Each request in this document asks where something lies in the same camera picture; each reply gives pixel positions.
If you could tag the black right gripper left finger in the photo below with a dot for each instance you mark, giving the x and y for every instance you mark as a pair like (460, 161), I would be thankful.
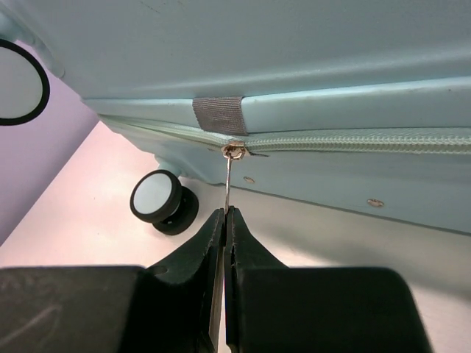
(171, 306)

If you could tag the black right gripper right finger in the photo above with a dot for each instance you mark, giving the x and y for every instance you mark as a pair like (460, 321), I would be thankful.
(271, 307)

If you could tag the light blue suitcase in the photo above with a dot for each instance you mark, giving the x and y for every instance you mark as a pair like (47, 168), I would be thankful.
(358, 105)

